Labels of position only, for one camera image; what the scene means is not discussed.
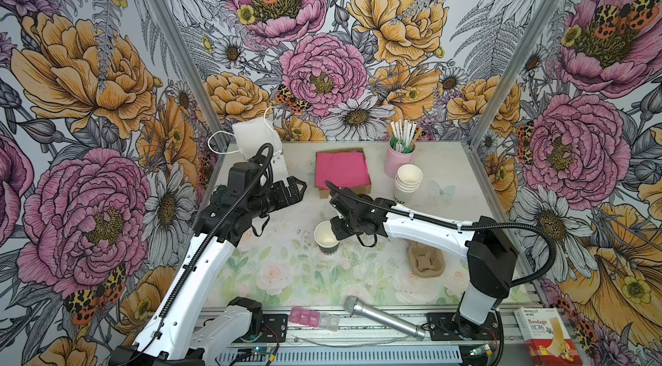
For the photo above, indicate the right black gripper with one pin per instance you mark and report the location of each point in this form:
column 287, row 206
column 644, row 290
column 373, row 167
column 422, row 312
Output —
column 336, row 224

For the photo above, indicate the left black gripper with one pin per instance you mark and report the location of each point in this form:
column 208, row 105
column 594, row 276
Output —
column 283, row 200

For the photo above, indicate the paper coffee cup black sleeve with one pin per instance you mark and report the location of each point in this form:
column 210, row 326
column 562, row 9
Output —
column 325, row 239

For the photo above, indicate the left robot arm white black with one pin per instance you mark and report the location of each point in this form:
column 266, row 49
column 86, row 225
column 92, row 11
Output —
column 171, row 336

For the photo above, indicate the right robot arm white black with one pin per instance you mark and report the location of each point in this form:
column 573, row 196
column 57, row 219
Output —
column 491, row 257

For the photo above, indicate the pink napkin stack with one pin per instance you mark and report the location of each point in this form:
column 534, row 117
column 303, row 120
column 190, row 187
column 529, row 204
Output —
column 343, row 170

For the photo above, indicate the brown cardboard napkin tray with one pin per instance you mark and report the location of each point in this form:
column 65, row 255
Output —
column 351, row 190

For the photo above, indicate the stack of white paper cups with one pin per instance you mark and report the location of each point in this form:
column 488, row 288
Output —
column 407, row 181

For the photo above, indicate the white paper gift bag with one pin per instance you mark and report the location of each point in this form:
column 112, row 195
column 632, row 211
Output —
column 249, row 136

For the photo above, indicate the pink straw holder cup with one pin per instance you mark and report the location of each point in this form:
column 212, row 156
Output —
column 394, row 160

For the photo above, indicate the brown pulp cup carrier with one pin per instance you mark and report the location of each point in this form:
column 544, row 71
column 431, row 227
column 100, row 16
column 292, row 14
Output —
column 425, row 261

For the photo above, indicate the silver microphone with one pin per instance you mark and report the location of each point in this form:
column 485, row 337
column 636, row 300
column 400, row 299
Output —
column 354, row 306

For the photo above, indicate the pink plastic clip box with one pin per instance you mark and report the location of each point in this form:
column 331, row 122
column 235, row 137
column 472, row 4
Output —
column 314, row 319

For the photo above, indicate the bandage box red white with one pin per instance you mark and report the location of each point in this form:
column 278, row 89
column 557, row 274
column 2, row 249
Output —
column 546, row 338

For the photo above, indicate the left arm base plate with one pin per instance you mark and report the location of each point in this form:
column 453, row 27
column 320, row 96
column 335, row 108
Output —
column 273, row 329

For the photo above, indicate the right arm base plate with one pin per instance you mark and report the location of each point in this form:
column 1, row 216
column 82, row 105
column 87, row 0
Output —
column 452, row 327

